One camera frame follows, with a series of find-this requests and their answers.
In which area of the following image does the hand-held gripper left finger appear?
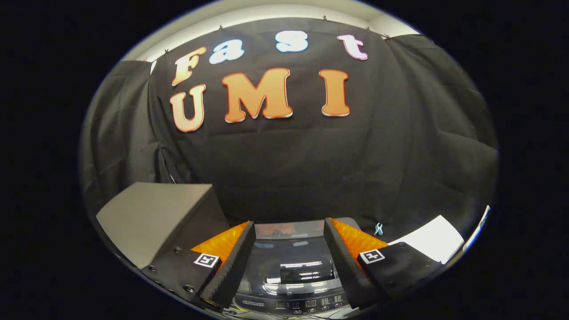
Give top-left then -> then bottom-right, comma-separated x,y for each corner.
142,221 -> 257,311

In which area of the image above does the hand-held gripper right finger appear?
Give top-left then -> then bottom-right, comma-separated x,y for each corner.
324,217 -> 445,310

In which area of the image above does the dark grey washing machine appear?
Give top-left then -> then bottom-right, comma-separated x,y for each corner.
229,217 -> 369,318

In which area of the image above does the white cabinet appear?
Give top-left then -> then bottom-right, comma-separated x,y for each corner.
388,215 -> 465,264

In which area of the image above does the grey stand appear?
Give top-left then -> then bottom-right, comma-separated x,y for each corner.
96,181 -> 231,270

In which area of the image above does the black backdrop cloth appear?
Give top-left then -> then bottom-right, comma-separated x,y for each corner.
80,17 -> 498,243

